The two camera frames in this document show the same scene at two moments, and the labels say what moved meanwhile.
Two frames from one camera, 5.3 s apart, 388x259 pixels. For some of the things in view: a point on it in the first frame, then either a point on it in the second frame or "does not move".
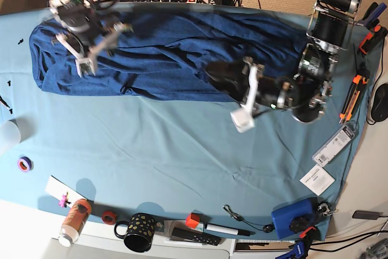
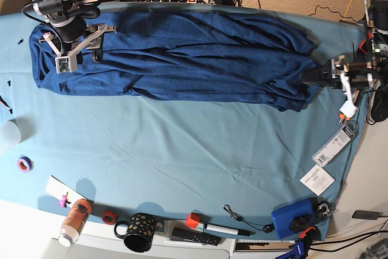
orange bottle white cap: [74, 222] does not move
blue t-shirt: [165, 53] does not move
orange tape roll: [108, 217] does not move
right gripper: [257, 91] to [365, 75]
